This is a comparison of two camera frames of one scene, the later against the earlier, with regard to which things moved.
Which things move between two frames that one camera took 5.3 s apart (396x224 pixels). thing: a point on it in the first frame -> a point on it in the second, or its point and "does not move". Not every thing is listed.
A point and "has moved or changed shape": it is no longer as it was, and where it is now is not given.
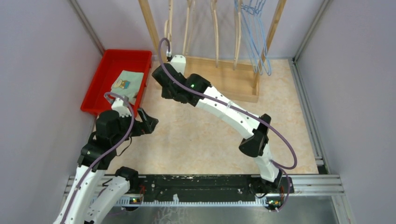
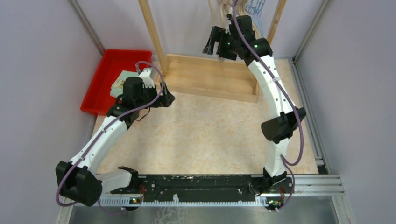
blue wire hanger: [251, 20] has moved or changed shape
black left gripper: [146, 126] -> [166, 99]
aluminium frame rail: [324, 183] does not move
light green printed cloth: [128, 84] does not move
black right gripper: [165, 94] -> [218, 34]
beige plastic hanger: [188, 3] -> [222, 13]
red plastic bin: [112, 63] does not move
